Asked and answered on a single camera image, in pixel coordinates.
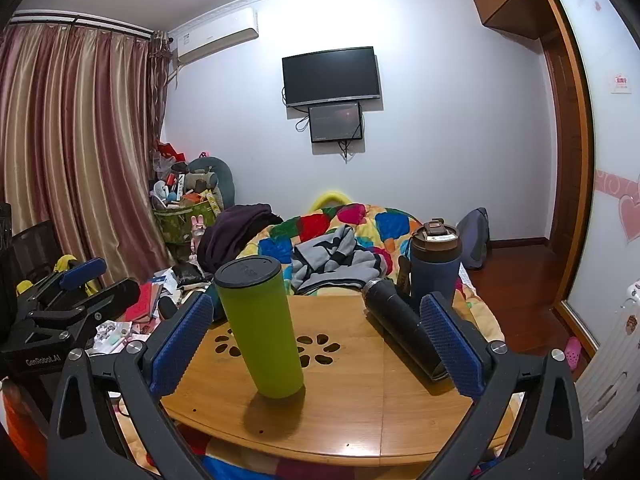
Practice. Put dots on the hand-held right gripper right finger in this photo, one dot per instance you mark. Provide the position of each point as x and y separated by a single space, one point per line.
452 345

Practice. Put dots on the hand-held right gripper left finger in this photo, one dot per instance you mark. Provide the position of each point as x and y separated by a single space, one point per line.
182 345

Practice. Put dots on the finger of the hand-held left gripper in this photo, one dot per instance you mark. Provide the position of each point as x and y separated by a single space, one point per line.
115 294
82 270

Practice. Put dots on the green cup with dark lid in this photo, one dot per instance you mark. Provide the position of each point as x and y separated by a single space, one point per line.
260 330

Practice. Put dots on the yellow cloth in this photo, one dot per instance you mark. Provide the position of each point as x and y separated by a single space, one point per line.
65 262

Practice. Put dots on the red book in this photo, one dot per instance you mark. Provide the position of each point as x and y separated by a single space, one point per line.
142 302

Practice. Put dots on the black mesh chair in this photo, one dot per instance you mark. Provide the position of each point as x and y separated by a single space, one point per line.
35 245

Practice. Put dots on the black flask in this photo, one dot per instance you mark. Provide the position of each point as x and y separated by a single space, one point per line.
400 320

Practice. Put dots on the orange cloth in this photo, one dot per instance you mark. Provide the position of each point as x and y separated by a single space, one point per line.
20 425

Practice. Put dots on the blue tumbler with brown lid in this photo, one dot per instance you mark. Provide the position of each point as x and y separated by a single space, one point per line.
435 270

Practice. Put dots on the green bag of clutter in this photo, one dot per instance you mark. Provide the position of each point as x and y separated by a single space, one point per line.
172 225

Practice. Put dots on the pink bunny toy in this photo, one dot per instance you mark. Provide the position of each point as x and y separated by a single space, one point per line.
198 227

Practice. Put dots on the grey backpack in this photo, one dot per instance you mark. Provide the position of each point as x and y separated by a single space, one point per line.
472 240

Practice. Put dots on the pink slipper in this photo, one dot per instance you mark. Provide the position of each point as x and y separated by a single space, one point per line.
572 352

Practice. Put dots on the dark purple garment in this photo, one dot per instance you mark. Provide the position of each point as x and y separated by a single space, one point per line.
235 235

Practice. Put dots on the pink striped curtain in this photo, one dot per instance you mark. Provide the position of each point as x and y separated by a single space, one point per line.
75 135

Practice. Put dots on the colourful patchwork quilt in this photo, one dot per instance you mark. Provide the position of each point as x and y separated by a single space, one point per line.
390 222

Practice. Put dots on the grey striped garment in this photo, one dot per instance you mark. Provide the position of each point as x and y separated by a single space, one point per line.
340 260

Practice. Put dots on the grey plush cushion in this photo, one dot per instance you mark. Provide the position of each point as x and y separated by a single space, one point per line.
225 175

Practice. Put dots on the frosted glass sliding door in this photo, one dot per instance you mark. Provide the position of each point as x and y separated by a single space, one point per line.
600 160

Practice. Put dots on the curtain rod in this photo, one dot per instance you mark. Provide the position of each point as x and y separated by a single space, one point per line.
75 20

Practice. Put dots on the small black monitor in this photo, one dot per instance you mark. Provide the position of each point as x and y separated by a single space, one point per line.
335 122

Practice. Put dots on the white air conditioner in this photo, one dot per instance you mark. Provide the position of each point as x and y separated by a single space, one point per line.
215 35

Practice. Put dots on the red door sticker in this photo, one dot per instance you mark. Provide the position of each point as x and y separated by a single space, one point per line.
620 82

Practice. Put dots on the black wall television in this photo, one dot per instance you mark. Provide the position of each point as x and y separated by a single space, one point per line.
330 75

